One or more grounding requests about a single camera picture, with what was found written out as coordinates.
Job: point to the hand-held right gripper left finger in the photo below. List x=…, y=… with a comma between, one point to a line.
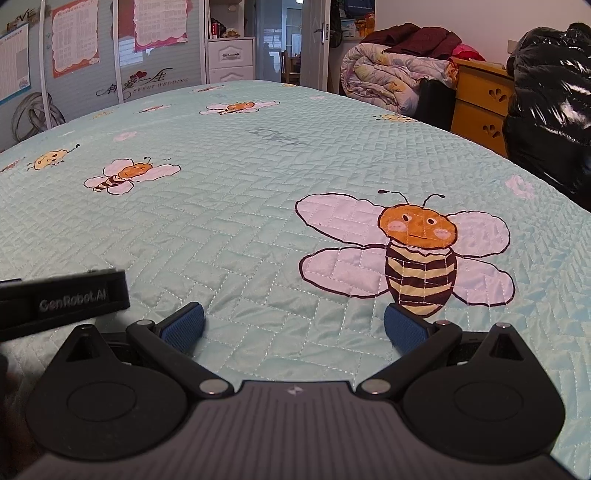
x=184, y=327

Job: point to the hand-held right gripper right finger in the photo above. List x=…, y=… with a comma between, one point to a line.
x=406, y=327

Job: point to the dark red clothes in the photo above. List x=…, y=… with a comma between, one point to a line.
x=415, y=41

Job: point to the bee-print quilted bedspread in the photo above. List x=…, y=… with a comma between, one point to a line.
x=277, y=207

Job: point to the sliding-door wardrobe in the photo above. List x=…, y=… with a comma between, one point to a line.
x=111, y=92

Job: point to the black chair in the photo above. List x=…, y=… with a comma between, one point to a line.
x=436, y=104

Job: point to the yellow wooden cabinet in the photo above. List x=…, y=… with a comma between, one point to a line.
x=480, y=106

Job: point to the blue-bordered poster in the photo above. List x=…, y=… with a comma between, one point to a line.
x=14, y=64

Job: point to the rolled floral duvet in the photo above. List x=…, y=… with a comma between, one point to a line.
x=383, y=78

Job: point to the orange-bordered poster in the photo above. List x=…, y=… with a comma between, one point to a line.
x=76, y=37

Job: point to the black puffy jacket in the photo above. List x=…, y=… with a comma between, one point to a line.
x=549, y=106

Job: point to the white drawer cabinet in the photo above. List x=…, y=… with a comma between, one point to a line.
x=231, y=60

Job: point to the wooden chair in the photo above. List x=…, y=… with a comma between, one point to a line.
x=290, y=69

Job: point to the pink-bordered poster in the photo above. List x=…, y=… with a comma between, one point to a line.
x=159, y=23

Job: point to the white door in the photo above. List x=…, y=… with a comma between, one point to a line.
x=316, y=46

